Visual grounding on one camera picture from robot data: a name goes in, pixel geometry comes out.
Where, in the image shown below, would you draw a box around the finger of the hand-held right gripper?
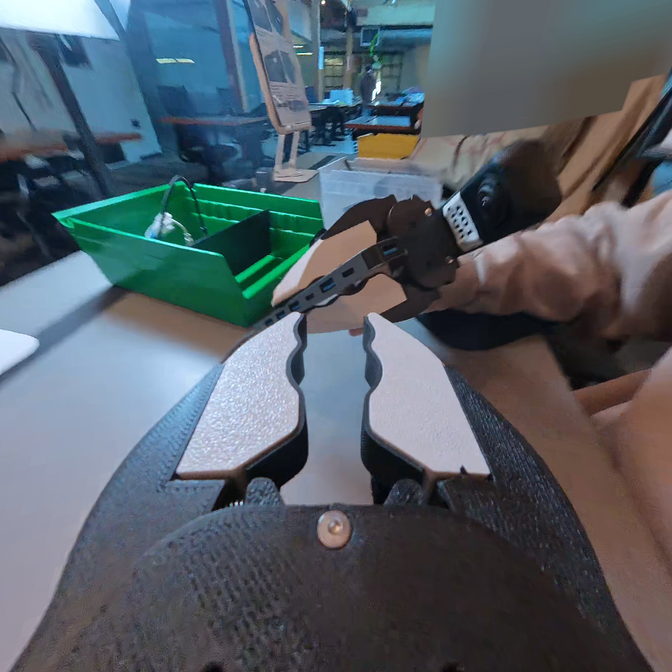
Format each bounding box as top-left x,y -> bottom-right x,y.
304,273 -> 439,337
272,197 -> 397,309

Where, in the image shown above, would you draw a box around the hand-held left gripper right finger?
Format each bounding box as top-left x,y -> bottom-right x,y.
360,312 -> 491,505

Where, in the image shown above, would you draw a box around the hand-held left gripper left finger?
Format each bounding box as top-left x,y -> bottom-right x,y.
175,312 -> 309,507

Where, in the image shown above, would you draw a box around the grey slim usb hub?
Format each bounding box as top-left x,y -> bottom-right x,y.
252,236 -> 410,333

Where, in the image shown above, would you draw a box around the green plastic storage bin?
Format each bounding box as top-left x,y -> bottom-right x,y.
52,181 -> 325,328

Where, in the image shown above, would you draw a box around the white usb cable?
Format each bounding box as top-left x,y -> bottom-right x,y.
144,211 -> 196,246

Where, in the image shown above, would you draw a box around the black cable orange plugs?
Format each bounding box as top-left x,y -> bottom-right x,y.
162,176 -> 208,239

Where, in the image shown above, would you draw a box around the person's right forearm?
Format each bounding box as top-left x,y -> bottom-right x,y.
446,191 -> 672,342

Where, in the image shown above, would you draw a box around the clear background bin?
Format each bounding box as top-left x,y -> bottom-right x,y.
318,157 -> 446,228

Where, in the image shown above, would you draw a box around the black bin divider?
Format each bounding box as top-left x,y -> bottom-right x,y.
191,210 -> 274,277

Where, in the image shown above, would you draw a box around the black wrist rest pad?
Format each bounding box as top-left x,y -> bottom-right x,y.
420,310 -> 557,351

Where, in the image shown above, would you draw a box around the yellow plastic bin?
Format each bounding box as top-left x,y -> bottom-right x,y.
357,133 -> 421,160

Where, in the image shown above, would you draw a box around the wooden background document stand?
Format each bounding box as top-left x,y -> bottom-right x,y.
243,0 -> 316,183

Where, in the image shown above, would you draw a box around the person's beige sweatshirt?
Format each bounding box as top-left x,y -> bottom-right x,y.
572,346 -> 672,672

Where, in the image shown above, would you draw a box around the instruction sheet on stand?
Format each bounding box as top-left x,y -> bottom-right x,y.
0,328 -> 41,377

